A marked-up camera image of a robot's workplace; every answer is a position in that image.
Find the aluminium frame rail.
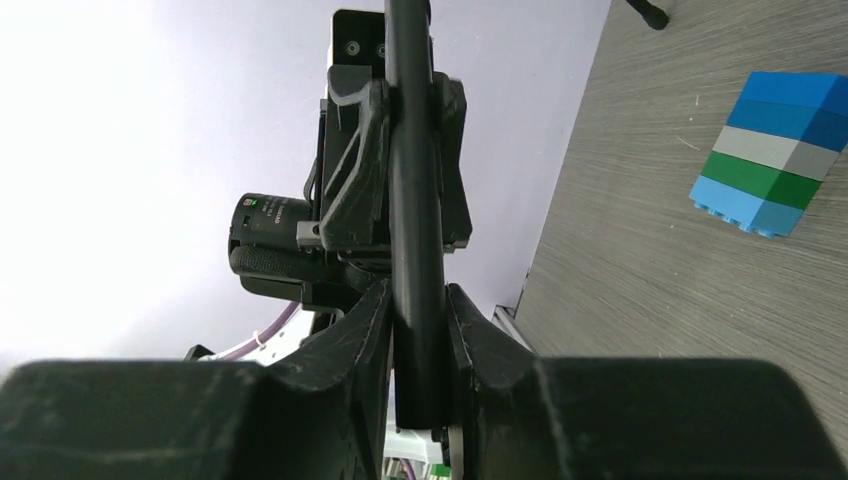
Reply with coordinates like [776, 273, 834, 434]
[491, 305, 534, 352]

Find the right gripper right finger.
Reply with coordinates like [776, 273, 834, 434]
[446, 284, 534, 479]

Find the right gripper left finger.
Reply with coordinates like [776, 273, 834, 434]
[270, 281, 392, 479]

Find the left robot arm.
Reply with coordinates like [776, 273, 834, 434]
[220, 9, 391, 363]

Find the blue green white block stack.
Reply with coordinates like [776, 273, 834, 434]
[689, 71, 847, 238]

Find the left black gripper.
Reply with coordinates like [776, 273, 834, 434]
[296, 9, 473, 255]

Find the black remote with buttons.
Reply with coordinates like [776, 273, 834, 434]
[385, 1, 450, 430]

